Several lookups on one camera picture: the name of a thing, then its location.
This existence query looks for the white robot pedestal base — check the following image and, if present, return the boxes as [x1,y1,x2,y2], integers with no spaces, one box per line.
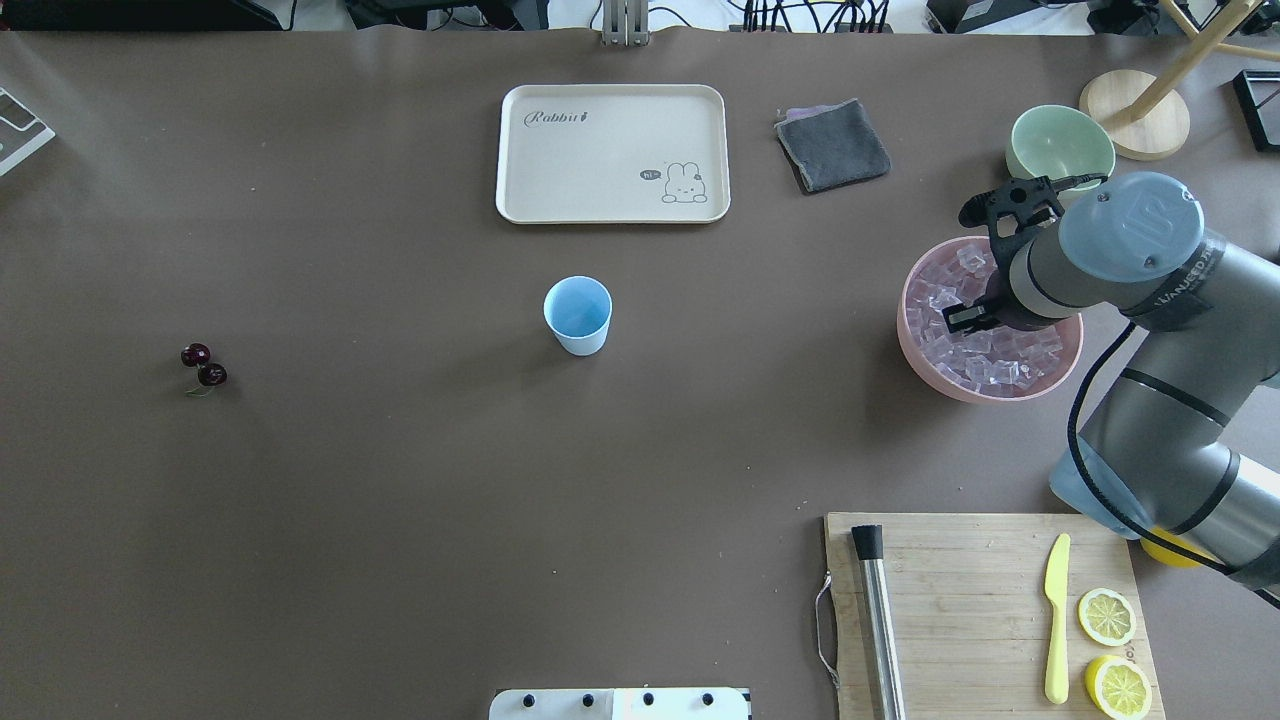
[488,685,753,719]

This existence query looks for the light blue cup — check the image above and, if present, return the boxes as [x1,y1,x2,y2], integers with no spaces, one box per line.
[543,275,614,357]

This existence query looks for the lemon half upper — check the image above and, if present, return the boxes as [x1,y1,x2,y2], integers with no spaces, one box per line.
[1084,655,1155,719]

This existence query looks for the cream rabbit tray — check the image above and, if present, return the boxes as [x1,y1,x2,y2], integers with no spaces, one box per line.
[495,85,731,225]

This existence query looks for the whole yellow lemon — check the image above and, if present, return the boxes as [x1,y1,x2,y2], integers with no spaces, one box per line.
[1140,525,1219,569]

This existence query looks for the wooden mug tree stand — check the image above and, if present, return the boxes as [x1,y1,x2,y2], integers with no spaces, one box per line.
[1079,1,1277,161]

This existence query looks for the green bowl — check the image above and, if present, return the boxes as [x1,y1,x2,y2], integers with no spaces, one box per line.
[1005,105,1116,179]

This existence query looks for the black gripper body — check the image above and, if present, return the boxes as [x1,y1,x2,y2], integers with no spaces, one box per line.
[982,263,1041,332]

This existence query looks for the wooden cutting board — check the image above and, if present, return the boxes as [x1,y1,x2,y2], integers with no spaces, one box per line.
[824,512,1157,719]

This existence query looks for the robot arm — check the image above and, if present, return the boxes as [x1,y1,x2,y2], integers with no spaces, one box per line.
[943,170,1279,603]

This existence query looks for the clear ice cubes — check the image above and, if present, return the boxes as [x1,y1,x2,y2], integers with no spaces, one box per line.
[905,243,1065,389]

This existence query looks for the yellow plastic knife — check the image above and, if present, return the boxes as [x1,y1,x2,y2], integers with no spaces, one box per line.
[1043,533,1071,705]

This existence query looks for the grey folded cloth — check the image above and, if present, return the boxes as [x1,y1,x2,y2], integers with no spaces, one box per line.
[774,97,892,193]

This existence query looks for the lemon slice lower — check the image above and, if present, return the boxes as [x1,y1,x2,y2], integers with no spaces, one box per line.
[1076,587,1137,647]

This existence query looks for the pink bowl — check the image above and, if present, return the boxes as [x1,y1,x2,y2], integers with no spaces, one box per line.
[897,236,1085,405]

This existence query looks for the steel muddler black tip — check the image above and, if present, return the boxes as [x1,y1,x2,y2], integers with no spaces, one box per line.
[850,524,908,719]

